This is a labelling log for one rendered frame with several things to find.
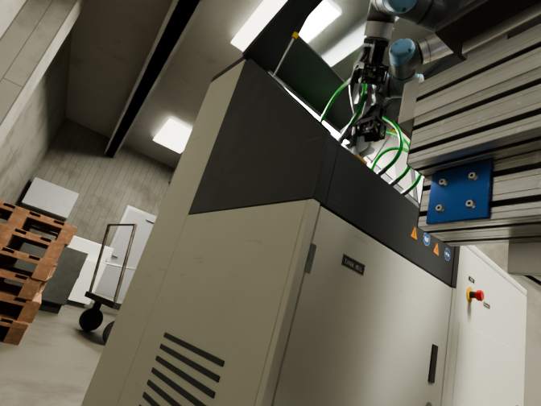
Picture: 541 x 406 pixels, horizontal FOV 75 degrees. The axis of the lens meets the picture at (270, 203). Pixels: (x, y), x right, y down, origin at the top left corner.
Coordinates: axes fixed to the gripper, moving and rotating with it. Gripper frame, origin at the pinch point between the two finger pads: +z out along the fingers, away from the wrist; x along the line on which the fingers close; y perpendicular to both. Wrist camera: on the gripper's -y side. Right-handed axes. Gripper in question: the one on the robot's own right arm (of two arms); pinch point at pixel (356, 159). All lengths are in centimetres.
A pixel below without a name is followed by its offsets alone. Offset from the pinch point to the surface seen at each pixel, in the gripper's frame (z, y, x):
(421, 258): 30.5, 21.5, 11.1
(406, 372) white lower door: 61, 22, 11
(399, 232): 27.6, 21.6, -1.6
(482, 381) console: 57, 22, 60
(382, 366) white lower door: 61, 22, 0
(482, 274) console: 22, 22, 55
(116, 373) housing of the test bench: 85, -45, -35
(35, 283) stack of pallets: 75, -204, -44
